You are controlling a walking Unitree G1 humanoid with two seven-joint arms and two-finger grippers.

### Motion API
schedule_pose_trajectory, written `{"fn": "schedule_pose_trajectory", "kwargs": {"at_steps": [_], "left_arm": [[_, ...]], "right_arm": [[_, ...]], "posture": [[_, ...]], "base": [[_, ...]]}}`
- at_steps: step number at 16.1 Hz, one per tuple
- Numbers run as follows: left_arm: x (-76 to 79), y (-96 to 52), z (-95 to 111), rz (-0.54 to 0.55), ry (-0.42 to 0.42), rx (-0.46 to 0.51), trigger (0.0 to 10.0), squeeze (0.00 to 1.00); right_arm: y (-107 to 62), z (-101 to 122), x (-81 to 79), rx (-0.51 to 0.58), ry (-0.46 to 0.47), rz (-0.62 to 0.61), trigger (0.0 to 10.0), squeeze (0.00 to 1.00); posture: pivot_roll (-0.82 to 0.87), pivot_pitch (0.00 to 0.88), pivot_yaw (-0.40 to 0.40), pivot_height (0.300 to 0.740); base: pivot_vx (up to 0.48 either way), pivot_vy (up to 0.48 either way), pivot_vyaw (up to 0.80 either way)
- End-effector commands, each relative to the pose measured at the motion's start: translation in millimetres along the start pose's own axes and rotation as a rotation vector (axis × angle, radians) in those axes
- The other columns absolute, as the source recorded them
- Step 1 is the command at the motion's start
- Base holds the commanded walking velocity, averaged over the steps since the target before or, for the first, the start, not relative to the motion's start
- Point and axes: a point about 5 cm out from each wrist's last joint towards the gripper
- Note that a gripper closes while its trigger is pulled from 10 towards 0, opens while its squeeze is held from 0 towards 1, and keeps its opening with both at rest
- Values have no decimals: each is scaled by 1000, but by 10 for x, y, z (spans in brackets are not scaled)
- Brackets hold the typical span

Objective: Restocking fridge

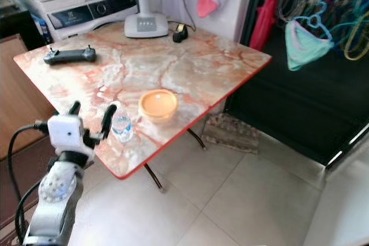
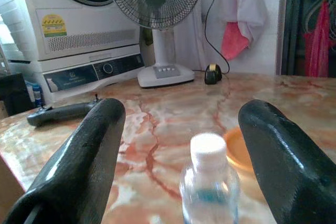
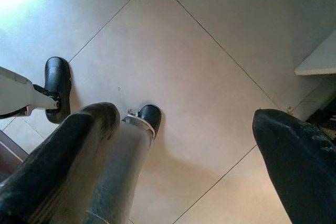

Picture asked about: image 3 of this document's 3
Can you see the robot left leg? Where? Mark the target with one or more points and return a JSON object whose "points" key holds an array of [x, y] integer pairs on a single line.
{"points": [[15, 85]]}

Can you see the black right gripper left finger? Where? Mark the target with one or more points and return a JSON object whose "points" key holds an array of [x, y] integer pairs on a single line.
{"points": [[52, 161]]}

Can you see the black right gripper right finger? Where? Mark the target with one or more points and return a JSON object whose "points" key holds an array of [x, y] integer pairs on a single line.
{"points": [[296, 166]]}

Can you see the black robot foot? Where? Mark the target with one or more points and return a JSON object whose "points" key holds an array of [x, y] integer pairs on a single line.
{"points": [[56, 73], [151, 116]]}

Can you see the brown wooden furniture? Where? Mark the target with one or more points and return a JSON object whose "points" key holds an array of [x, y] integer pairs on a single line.
{"points": [[8, 153]]}

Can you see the robot right leg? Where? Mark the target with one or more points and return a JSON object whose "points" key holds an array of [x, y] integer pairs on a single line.
{"points": [[126, 161]]}

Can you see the black robot left foot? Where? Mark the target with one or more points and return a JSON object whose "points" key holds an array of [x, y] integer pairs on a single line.
{"points": [[56, 73]]}

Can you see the black robot right foot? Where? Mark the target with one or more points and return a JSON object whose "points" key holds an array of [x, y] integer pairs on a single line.
{"points": [[151, 116]]}

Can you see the robot leg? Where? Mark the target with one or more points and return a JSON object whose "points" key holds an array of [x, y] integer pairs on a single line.
{"points": [[126, 161], [15, 85]]}

